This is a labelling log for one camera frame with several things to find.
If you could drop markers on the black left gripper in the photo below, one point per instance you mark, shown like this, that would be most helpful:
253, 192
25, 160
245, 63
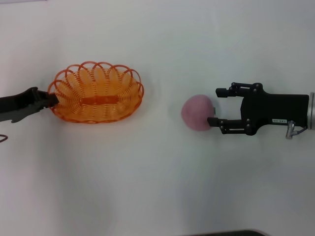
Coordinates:
17, 105

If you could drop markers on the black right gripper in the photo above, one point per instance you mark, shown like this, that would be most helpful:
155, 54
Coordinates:
275, 110

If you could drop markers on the pink felt peach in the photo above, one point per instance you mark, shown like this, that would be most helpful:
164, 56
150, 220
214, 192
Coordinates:
197, 113

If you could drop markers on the orange plastic woven basket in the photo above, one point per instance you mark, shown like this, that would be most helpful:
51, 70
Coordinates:
98, 100

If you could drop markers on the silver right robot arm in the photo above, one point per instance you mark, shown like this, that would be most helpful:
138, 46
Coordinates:
312, 110

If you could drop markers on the dark robot torso edge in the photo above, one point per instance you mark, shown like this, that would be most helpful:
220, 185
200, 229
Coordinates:
229, 233

